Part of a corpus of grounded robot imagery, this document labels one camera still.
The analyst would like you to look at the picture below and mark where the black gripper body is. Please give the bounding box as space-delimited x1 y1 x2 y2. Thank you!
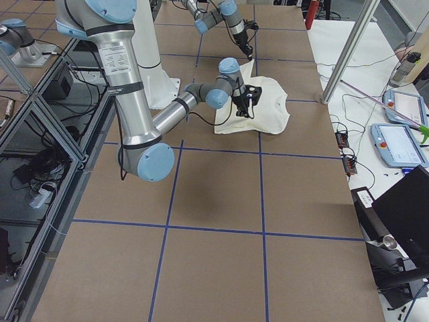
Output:
233 19 259 50
233 85 262 116

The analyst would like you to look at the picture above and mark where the cream cat print t-shirt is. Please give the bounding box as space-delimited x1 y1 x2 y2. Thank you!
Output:
214 61 290 135

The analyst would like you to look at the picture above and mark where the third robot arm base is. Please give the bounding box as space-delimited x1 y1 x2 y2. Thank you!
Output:
1 18 48 68

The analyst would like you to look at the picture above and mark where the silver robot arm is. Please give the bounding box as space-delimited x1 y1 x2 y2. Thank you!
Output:
180 0 259 60
56 1 262 182

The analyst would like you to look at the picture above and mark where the red fire extinguisher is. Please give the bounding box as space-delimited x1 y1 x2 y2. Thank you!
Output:
305 0 319 30

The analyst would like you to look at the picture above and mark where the black orange connector module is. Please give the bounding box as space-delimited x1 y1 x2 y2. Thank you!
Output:
335 131 349 148

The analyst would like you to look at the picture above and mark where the near teach pendant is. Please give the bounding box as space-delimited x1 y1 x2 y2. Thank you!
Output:
370 123 428 168

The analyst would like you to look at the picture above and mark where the teach pendant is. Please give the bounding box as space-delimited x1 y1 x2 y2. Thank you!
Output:
383 89 428 128
370 123 428 168

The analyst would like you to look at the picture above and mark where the far teach pendant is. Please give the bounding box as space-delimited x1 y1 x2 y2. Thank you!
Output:
383 89 428 128

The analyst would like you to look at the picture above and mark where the green tipped grabber stick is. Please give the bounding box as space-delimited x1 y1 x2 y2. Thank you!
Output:
340 80 428 144

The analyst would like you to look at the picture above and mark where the black labelled box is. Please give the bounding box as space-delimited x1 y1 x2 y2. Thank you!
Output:
351 186 393 242

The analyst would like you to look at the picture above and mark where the black monitor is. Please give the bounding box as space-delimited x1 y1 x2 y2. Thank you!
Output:
372 165 428 267

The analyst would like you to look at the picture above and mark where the black power adapter box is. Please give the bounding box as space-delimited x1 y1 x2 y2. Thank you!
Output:
42 68 74 101

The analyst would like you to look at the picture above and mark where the steel cup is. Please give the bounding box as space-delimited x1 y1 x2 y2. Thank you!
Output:
381 235 398 250

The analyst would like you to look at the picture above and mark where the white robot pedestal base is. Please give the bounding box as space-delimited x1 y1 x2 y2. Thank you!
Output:
131 0 180 109

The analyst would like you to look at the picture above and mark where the aluminium frame post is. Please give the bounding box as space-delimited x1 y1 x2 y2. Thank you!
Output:
321 0 380 105

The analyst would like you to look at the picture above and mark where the black aluminium frame rail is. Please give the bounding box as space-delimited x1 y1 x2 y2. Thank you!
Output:
1 38 112 321

